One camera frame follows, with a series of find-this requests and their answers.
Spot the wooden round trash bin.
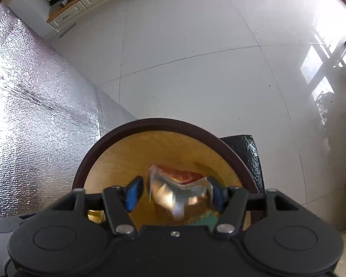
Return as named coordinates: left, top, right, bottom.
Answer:
left=71, top=117, right=267, bottom=232

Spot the small gold wrapper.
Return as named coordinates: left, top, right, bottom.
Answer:
left=87, top=209, right=105, bottom=224

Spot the blue white plastic bag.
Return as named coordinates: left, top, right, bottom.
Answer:
left=187, top=210, right=220, bottom=229

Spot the red snack wrapper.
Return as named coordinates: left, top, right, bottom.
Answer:
left=147, top=164, right=214, bottom=221

